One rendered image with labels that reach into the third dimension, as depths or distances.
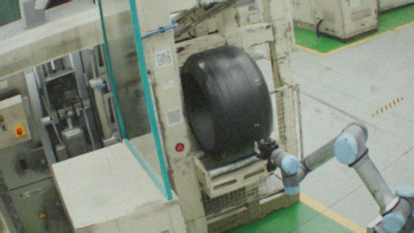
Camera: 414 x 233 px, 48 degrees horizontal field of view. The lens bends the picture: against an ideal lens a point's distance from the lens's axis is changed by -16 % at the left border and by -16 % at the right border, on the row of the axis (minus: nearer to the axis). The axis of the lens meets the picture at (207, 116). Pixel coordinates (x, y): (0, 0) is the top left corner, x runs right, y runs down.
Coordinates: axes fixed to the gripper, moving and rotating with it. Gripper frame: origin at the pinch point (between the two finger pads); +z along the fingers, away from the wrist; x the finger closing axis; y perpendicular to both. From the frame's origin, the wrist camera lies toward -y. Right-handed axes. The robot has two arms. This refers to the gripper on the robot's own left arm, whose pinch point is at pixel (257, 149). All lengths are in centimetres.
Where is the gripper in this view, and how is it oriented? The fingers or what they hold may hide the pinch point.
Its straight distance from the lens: 262.9
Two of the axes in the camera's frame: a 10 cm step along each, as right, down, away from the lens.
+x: -9.0, 2.9, -3.1
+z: -3.8, -2.2, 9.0
